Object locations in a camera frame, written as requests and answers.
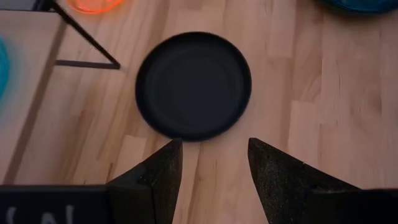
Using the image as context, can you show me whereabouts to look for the teal plate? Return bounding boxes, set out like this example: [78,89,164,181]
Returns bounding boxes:
[0,37,11,102]

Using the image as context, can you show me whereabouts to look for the wooden shelf black metal frame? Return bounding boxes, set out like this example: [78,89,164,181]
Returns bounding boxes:
[0,0,121,185]

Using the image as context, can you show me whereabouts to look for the black plate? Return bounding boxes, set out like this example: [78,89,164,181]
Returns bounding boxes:
[135,30,252,142]

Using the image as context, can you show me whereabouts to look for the dark bowl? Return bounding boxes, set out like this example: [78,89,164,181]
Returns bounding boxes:
[317,0,398,15]

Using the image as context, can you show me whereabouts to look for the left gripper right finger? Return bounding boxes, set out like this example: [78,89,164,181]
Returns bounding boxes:
[248,138,360,224]

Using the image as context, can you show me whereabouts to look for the orange transparent plate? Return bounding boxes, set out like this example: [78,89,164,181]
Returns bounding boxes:
[67,0,125,15]

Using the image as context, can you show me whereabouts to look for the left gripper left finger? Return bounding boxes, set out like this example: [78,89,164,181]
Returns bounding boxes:
[107,139,183,224]

